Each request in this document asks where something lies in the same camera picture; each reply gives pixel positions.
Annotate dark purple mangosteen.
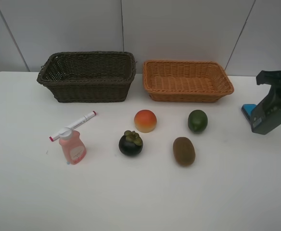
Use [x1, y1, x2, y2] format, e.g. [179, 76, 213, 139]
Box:
[118, 130, 143, 157]

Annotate green lime fruit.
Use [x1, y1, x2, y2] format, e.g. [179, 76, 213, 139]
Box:
[188, 110, 208, 133]

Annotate dark grey ink bottle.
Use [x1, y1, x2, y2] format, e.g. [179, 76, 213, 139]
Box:
[250, 88, 281, 136]

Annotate brown kiwi fruit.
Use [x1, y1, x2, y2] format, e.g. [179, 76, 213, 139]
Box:
[173, 137, 196, 167]

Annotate pink soap bottle white cap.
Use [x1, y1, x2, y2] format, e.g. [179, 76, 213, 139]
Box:
[59, 127, 87, 165]

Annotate white marker pen red caps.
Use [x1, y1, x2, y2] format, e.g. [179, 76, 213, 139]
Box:
[49, 111, 97, 142]

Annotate orange peach fruit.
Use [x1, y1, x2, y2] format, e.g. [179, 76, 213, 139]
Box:
[134, 110, 157, 133]

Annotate blue whiteboard eraser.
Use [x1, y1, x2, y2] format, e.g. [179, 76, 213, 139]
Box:
[241, 104, 256, 123]

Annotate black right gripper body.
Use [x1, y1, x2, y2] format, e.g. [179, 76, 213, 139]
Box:
[255, 66, 281, 97]

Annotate dark brown wicker basket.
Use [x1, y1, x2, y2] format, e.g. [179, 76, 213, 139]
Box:
[37, 51, 136, 103]

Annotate orange wicker basket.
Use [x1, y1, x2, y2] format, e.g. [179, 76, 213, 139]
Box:
[142, 60, 234, 103]

